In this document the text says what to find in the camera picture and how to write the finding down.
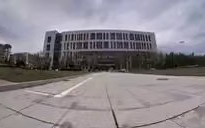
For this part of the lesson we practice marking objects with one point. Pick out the manhole cover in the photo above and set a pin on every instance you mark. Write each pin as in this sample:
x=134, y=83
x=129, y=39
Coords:
x=162, y=79

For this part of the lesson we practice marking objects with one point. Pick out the pale building with tower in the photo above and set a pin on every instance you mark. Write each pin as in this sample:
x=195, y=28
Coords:
x=100, y=43

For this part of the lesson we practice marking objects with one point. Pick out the row of dark trees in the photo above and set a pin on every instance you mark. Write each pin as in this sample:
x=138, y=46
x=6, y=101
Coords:
x=183, y=60

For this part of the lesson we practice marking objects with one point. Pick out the grey kerb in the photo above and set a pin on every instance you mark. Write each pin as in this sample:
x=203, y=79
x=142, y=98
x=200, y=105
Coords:
x=23, y=84

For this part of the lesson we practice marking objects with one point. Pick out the small pale building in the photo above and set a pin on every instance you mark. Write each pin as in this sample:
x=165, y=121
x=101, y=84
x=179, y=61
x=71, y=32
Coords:
x=0, y=50

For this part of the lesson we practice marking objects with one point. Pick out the grey concrete slab pavement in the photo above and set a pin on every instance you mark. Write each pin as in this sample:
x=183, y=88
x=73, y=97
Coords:
x=123, y=96

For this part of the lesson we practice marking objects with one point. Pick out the robot's own part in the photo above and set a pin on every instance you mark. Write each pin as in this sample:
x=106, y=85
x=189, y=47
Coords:
x=66, y=125

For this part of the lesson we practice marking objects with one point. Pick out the grass field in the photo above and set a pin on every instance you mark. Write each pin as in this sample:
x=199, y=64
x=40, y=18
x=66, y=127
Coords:
x=20, y=73
x=176, y=71

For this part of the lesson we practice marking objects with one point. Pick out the low grey building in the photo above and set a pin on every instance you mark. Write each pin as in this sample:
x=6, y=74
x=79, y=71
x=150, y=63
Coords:
x=20, y=58

